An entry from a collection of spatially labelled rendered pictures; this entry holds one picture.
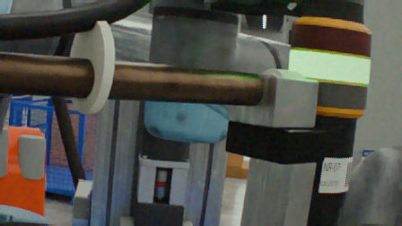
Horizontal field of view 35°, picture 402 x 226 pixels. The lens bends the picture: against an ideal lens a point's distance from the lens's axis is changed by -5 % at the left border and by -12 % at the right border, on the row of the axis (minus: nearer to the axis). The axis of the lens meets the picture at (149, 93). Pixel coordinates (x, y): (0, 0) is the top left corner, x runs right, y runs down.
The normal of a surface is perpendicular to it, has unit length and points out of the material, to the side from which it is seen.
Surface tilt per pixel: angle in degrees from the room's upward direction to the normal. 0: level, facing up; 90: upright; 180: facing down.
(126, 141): 90
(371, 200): 62
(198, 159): 90
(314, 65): 90
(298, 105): 90
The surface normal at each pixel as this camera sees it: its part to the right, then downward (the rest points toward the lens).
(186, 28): -0.25, 0.03
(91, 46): -0.81, -0.04
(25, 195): 0.32, 0.08
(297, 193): 0.58, 0.10
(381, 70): 0.02, 0.05
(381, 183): -0.25, -0.48
